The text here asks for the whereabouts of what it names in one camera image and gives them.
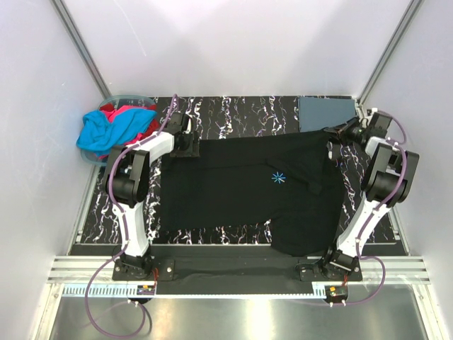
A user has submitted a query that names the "black t shirt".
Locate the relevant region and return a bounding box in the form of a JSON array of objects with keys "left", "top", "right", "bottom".
[{"left": 160, "top": 130, "right": 345, "bottom": 256}]

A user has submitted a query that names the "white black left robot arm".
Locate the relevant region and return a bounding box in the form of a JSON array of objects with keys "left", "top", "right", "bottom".
[{"left": 103, "top": 112, "right": 200, "bottom": 281}]

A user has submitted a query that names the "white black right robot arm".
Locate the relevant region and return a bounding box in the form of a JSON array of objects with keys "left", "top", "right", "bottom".
[{"left": 319, "top": 108, "right": 420, "bottom": 281}]

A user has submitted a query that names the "folded grey-blue t shirt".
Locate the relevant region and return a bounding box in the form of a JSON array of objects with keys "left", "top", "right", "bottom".
[{"left": 298, "top": 96, "right": 356, "bottom": 132}]

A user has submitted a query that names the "pink t shirt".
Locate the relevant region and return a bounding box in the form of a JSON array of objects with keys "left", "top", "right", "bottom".
[{"left": 98, "top": 106, "right": 154, "bottom": 157}]

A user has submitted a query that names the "red t shirt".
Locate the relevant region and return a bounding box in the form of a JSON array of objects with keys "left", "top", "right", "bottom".
[{"left": 100, "top": 103, "right": 160, "bottom": 142}]

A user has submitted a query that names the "bright blue t shirt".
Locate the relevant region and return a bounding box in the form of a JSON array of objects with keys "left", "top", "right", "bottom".
[{"left": 76, "top": 106, "right": 156, "bottom": 157}]

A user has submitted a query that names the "teal plastic laundry basket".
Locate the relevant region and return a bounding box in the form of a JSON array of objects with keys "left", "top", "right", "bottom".
[{"left": 79, "top": 95, "right": 156, "bottom": 166}]

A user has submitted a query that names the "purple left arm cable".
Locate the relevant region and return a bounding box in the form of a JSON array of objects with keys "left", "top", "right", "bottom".
[{"left": 83, "top": 93, "right": 178, "bottom": 337}]

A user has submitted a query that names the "aluminium frame post right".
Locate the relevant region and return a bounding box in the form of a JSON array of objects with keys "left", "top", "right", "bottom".
[{"left": 357, "top": 0, "right": 424, "bottom": 105}]

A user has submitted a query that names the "aluminium frame post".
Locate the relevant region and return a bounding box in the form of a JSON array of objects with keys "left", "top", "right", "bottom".
[
  {"left": 357, "top": 0, "right": 424, "bottom": 105},
  {"left": 50, "top": 0, "right": 111, "bottom": 99}
]

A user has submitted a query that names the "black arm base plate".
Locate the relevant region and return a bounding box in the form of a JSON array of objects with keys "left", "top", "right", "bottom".
[{"left": 129, "top": 245, "right": 343, "bottom": 288}]

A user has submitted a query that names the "white slotted cable duct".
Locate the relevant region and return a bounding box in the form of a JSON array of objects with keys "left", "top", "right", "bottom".
[{"left": 63, "top": 282, "right": 326, "bottom": 299}]

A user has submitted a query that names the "aluminium frame post left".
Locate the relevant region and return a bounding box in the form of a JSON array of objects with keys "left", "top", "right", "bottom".
[{"left": 50, "top": 0, "right": 111, "bottom": 99}]

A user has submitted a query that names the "aluminium front rail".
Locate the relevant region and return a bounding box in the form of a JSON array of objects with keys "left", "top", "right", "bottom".
[{"left": 47, "top": 256, "right": 120, "bottom": 283}]

